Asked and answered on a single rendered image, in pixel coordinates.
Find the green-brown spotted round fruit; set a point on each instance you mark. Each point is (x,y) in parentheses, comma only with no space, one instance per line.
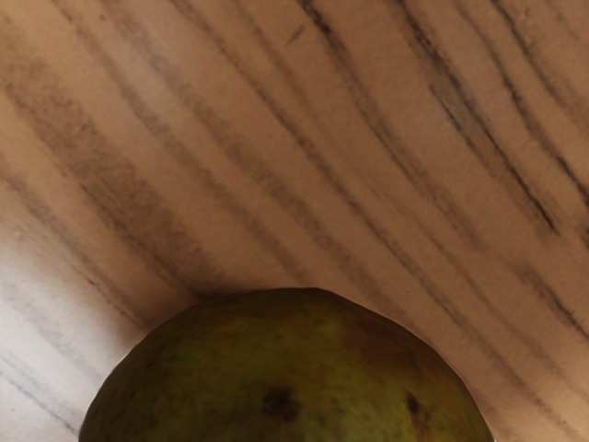
(285,368)

